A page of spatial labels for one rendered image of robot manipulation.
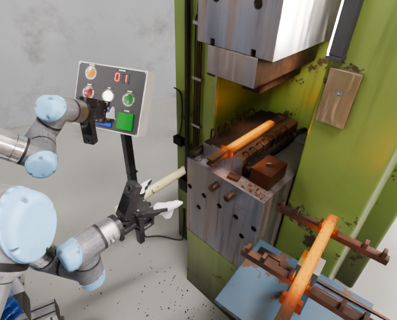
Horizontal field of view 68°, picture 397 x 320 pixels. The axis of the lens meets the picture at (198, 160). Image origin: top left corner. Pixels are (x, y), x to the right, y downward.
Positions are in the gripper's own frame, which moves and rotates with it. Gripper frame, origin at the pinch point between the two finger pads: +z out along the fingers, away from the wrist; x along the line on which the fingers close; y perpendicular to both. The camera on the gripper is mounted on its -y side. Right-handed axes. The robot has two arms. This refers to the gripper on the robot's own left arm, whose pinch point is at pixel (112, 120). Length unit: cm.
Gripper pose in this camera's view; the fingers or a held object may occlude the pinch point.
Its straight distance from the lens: 121.7
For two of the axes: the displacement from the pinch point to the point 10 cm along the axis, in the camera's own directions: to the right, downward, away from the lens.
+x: -9.5, -2.1, 2.4
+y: 1.8, -9.7, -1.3
